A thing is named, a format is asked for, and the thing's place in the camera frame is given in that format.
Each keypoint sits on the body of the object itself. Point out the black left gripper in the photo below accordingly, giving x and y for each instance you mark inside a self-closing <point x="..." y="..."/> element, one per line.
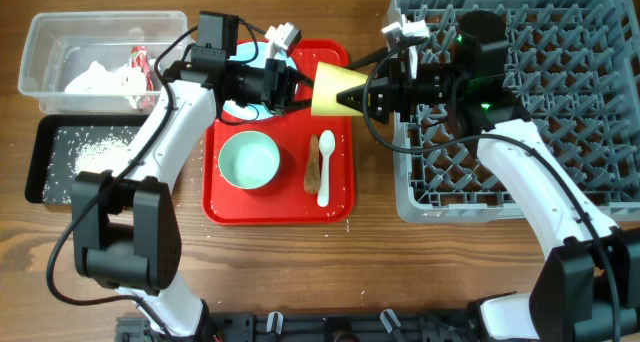
<point x="280" y="86"/>

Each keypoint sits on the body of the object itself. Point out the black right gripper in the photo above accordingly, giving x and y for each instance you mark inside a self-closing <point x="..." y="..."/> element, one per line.
<point x="394" y="92"/>

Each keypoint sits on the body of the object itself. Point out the yellow plastic cup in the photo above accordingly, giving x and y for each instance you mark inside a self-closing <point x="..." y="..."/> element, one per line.
<point x="329" y="81"/>

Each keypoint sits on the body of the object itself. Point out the light blue plate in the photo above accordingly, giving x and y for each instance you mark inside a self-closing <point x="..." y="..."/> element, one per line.
<point x="244" y="52"/>

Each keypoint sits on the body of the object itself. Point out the brown food stick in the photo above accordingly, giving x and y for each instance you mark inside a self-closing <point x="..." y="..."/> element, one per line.
<point x="312" y="177"/>

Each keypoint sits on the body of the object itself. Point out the green bowl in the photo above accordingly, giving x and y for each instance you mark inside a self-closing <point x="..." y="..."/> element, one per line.
<point x="249" y="160"/>

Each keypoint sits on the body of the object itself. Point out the red snack wrapper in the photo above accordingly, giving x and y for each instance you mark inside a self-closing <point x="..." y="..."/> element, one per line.
<point x="140" y="77"/>

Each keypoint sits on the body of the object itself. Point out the white rice pile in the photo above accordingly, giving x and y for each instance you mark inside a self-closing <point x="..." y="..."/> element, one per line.
<point x="100" y="155"/>

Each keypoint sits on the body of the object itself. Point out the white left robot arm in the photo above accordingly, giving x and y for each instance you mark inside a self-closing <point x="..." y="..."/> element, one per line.
<point x="124" y="230"/>

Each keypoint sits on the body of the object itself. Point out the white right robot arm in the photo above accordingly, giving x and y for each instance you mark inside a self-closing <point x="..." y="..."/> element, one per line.
<point x="588" y="288"/>

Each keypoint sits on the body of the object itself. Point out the grey dishwasher rack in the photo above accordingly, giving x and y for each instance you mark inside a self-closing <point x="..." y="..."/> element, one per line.
<point x="573" y="64"/>

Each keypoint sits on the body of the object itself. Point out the black waste tray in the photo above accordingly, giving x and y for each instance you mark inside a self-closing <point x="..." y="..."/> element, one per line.
<point x="57" y="141"/>

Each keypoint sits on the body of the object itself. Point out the white plastic spoon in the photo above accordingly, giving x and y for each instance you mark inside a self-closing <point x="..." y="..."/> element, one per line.
<point x="327" y="145"/>

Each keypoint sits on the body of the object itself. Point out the red plastic tray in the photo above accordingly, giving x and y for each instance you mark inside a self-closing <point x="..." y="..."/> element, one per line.
<point x="283" y="200"/>

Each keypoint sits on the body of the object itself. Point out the crumpled white tissue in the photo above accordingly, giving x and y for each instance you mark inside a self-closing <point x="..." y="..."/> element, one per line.
<point x="97" y="80"/>

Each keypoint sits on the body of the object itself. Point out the clear plastic bin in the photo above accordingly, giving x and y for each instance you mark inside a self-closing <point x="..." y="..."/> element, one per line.
<point x="62" y="45"/>

